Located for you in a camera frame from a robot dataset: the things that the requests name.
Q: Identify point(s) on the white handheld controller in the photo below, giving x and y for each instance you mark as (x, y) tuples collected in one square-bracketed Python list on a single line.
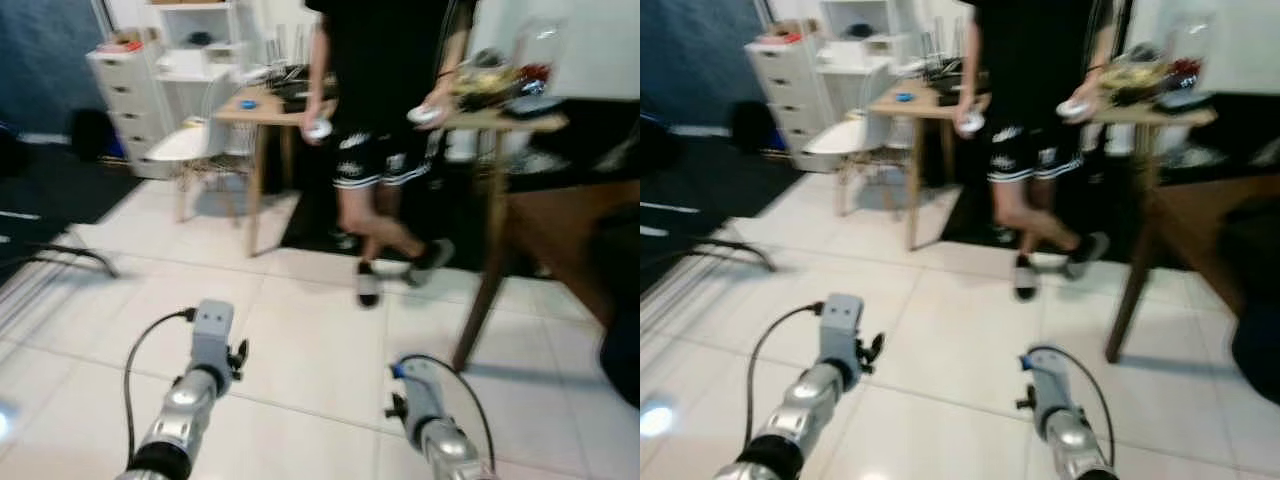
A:
[(1073, 111), (320, 131), (422, 116), (973, 127)]

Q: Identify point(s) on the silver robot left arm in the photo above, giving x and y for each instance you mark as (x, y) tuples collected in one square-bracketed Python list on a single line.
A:
[(175, 420), (800, 410)]

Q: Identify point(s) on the person's right forearm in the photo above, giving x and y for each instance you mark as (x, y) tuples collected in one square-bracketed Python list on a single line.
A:
[(315, 60), (970, 55)]

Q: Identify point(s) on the person's left forearm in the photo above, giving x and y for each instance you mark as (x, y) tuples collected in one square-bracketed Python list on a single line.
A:
[(1103, 45), (455, 50)]

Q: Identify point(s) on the person's right hand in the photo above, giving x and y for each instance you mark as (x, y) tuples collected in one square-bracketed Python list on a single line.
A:
[(318, 108), (970, 106)]

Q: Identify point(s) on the person's left hand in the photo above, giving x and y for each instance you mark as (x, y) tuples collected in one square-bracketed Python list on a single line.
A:
[(435, 100), (1086, 97)]

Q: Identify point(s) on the tall light wooden table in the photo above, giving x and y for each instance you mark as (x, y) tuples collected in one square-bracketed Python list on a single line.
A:
[(1130, 290), (480, 300)]

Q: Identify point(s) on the white chair wooden legs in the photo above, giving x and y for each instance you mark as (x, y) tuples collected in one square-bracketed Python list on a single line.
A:
[(185, 140), (840, 135)]

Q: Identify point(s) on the black carpet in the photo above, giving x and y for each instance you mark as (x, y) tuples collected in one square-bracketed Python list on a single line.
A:
[(50, 200), (700, 190)]

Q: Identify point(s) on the dark round bag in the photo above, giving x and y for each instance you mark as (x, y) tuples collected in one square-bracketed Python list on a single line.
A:
[(750, 128), (90, 135)]

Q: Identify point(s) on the small light wooden table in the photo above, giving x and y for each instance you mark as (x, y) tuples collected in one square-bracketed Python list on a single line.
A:
[(270, 108), (915, 100)]

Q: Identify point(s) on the blue bowl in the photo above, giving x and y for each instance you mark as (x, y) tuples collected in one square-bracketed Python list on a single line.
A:
[(905, 97), (248, 103)]

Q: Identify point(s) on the white drawer unit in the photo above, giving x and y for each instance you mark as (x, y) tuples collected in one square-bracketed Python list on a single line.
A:
[(785, 95), (125, 100)]

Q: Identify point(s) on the white desk with shelves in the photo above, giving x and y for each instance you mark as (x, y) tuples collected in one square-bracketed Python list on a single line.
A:
[(185, 65), (850, 55)]

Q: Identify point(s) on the person in black clothes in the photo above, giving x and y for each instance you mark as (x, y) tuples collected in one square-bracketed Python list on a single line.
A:
[(380, 60), (1035, 60)]

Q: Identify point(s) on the clear snack container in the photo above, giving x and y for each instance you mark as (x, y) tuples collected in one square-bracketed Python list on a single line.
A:
[(500, 80), (1150, 75)]

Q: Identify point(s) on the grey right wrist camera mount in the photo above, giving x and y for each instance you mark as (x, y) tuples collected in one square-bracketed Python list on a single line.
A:
[(420, 385), (1048, 375)]

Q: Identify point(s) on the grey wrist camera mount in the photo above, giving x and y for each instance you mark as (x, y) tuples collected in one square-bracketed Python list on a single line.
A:
[(212, 325), (843, 320), (420, 385), (1048, 375)]

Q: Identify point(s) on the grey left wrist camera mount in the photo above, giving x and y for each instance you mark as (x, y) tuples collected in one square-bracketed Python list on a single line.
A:
[(843, 320), (212, 325)]

